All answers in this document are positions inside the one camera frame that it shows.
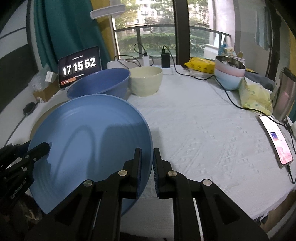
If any large dark blue bowl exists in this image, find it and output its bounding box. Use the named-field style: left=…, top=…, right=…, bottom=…
left=67, top=68, right=130, bottom=99

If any white power strip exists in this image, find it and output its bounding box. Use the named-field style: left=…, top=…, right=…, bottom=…
left=162, top=65, right=184, bottom=75

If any white lamp base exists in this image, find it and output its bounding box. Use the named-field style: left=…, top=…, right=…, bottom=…
left=107, top=59, right=129, bottom=69

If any small white box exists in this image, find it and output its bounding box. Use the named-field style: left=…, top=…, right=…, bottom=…
left=45, top=71, right=57, bottom=83

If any teal curtain left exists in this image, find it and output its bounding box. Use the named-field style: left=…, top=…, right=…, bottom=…
left=34, top=0, right=110, bottom=73

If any clear plastic bag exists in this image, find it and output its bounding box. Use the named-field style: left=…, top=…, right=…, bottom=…
left=28, top=64, right=51, bottom=92

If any black charging cable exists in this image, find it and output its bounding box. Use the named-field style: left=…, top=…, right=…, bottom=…
left=162, top=45, right=296, bottom=185

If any black round puck device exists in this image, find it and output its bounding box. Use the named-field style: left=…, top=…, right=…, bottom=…
left=23, top=102, right=36, bottom=116

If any stainless steel tumbler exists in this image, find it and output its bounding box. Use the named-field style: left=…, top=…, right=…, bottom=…
left=270, top=67, right=295, bottom=122

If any yellow wipes pack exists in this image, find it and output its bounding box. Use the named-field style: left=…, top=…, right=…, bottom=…
left=184, top=57, right=215, bottom=74

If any cream bowl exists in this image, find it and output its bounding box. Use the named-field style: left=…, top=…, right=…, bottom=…
left=128, top=66, right=163, bottom=97

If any cardboard box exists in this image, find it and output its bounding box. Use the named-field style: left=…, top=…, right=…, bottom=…
left=33, top=80, right=60, bottom=102

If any black lamp cable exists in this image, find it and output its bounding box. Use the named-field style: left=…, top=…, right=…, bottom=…
left=113, top=43, right=155, bottom=68

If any smartphone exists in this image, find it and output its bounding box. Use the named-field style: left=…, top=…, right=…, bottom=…
left=258, top=115, right=293, bottom=168

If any white charger plug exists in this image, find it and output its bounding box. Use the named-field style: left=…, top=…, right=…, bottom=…
left=142, top=53, right=150, bottom=67

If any white tablecloth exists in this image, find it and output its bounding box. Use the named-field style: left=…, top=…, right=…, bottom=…
left=1, top=74, right=295, bottom=219

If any beige plate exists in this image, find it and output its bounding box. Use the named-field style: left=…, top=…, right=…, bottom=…
left=30, top=101, right=65, bottom=140

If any black power adapter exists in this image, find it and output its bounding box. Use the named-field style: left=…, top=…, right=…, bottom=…
left=161, top=52, right=171, bottom=68

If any light blue plate front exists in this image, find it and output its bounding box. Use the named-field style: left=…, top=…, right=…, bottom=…
left=29, top=94, right=153, bottom=213

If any yellow patterned cloth pack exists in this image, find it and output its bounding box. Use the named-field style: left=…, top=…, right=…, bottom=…
left=238, top=77, right=273, bottom=115

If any light blue stacked bowl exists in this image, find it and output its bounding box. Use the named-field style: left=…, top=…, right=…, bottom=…
left=214, top=69, right=242, bottom=91

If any stainless steel bowl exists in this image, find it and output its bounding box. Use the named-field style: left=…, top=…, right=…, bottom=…
left=215, top=55, right=246, bottom=69

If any tablet showing clock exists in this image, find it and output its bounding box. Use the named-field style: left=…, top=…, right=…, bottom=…
left=58, top=46, right=102, bottom=89

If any yellow curtain left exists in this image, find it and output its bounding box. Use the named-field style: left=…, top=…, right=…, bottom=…
left=91, top=0, right=117, bottom=60

